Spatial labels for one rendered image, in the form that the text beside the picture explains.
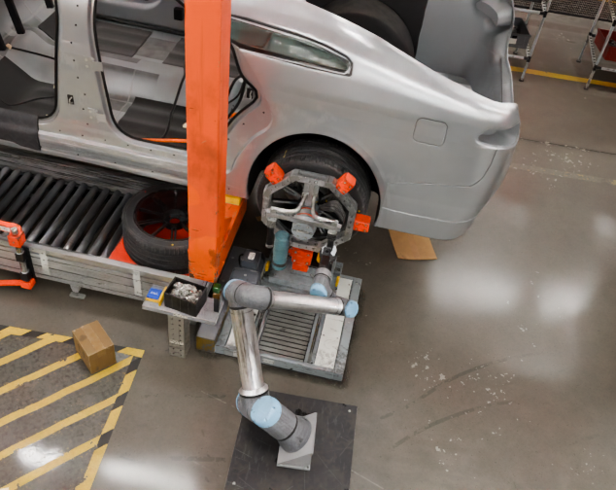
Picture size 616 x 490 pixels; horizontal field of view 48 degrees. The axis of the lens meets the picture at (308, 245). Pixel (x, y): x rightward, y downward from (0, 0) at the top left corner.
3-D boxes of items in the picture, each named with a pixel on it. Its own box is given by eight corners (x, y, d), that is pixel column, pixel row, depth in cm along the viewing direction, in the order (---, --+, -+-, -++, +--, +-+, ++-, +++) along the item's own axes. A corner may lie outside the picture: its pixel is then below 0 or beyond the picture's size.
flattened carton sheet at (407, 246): (419, 210, 544) (420, 207, 541) (436, 260, 505) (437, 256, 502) (383, 210, 539) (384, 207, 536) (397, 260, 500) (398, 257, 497)
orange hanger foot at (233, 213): (247, 210, 444) (250, 167, 420) (223, 264, 406) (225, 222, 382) (222, 204, 445) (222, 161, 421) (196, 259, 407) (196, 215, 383)
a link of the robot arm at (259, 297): (249, 286, 315) (362, 299, 353) (236, 281, 326) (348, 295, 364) (245, 310, 316) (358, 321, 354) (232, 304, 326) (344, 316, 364)
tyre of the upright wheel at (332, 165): (372, 141, 391) (260, 132, 402) (366, 164, 374) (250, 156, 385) (370, 228, 435) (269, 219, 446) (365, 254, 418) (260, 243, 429)
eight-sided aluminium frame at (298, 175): (348, 252, 417) (362, 182, 380) (346, 259, 412) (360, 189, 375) (261, 232, 421) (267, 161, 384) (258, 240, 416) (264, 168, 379)
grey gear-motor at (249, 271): (269, 275, 464) (273, 237, 440) (254, 321, 434) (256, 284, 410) (243, 269, 466) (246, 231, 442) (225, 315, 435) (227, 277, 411)
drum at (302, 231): (320, 220, 405) (323, 201, 395) (313, 243, 389) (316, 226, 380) (296, 215, 406) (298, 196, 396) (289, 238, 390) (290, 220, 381)
